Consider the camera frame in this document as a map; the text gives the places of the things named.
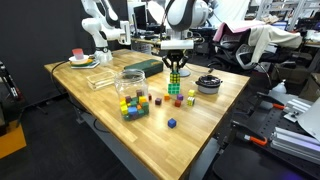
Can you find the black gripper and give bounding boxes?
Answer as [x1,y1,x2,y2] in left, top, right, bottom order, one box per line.
[162,49,189,73]

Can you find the large white-framed green puzzle cube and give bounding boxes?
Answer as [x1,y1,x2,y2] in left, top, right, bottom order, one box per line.
[166,82,182,96]

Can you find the dark green flat case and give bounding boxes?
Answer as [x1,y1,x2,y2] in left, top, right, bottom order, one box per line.
[123,59,165,79]

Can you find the cluttered background work table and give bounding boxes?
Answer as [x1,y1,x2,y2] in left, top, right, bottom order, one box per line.
[131,31,203,48]

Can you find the round black and grey device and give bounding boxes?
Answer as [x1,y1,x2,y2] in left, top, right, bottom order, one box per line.
[194,74,223,95]

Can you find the clear plastic jar of cubes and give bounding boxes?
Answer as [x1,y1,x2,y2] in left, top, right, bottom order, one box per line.
[114,69,150,122]

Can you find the white round reflector disc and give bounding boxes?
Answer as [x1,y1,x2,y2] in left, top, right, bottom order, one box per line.
[147,0,168,27]

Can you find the computer monitor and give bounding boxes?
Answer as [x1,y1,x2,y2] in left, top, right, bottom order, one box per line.
[132,3,149,32]

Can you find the black mesh office chair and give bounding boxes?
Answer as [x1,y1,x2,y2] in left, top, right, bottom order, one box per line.
[207,31,269,74]

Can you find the pink cloth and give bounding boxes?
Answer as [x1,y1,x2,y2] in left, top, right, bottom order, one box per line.
[212,19,268,43]

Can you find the clear plastic rectangular box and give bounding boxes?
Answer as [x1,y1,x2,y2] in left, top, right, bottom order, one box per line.
[86,70,118,91]

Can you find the red plastic cup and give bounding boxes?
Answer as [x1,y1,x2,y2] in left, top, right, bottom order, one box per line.
[71,48,85,61]

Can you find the beige cloth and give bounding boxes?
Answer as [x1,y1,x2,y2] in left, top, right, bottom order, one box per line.
[247,24,304,56]

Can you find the white spray bottle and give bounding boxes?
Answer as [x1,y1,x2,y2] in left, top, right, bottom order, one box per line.
[271,78,289,95]

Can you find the short aluminium extrusion piece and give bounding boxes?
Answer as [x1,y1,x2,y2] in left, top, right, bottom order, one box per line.
[282,98,313,123]

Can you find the brown cardboard box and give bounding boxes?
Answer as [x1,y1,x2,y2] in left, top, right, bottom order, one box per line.
[298,72,320,103]

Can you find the stacked aluminium extrusion bars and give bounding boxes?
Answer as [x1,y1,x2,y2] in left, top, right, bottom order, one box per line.
[270,126,320,165]

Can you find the orange box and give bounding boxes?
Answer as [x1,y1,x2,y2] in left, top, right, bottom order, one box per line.
[0,123,28,160]

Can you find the orange-handled black clamp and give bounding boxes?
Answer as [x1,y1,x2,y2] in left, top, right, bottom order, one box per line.
[237,131,269,147]

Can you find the small orange-handled tool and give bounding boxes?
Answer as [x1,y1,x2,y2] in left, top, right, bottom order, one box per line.
[271,102,287,111]

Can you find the black cable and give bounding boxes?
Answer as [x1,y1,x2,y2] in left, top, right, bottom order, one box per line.
[50,60,70,88]

